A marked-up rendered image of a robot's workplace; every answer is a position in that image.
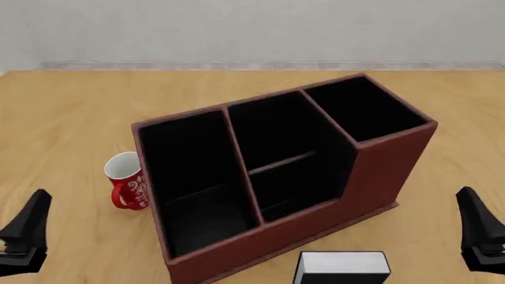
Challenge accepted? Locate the black book with white pages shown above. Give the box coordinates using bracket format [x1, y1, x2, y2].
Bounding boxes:
[292, 250, 392, 284]

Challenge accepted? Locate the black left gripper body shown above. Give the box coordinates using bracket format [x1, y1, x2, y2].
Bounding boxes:
[0, 246, 48, 275]

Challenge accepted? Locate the red patterned mug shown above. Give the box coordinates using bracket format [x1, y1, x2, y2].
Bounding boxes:
[103, 151, 151, 211]

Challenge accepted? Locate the red-brown desk caddy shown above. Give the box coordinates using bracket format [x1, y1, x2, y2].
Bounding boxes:
[130, 73, 439, 284]

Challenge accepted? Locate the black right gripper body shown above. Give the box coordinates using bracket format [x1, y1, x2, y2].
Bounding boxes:
[460, 244, 505, 272]

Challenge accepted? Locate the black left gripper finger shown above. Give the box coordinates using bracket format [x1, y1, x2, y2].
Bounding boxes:
[0, 189, 53, 252]

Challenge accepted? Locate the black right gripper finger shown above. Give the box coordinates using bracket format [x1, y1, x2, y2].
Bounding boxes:
[455, 185, 505, 251]

